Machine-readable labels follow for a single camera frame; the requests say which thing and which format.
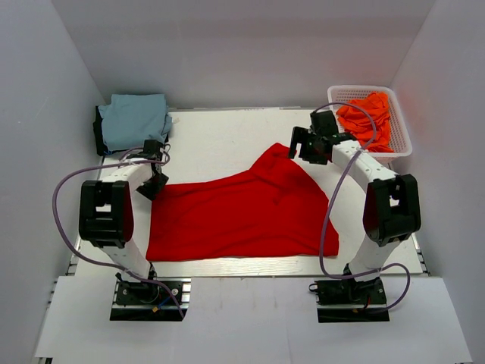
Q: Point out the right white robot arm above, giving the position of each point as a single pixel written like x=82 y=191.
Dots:
x=391 y=211

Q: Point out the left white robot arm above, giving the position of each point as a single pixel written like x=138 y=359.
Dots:
x=106 y=215

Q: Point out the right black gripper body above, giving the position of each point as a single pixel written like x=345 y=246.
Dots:
x=309 y=151

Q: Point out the red t shirt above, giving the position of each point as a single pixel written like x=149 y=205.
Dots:
x=273 y=209

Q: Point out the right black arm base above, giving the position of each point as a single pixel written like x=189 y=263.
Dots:
x=350 y=301

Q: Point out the folded light blue t shirt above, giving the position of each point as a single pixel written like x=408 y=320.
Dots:
x=145 y=100

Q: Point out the orange t shirt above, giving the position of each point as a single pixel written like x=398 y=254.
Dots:
x=376 y=104

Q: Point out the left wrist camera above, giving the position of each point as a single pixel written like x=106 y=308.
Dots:
x=151 y=150

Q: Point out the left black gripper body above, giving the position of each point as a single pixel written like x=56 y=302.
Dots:
x=151 y=186

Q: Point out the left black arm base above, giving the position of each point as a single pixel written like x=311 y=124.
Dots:
x=141 y=302

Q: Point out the white plastic basket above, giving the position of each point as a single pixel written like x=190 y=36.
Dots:
x=399 y=140

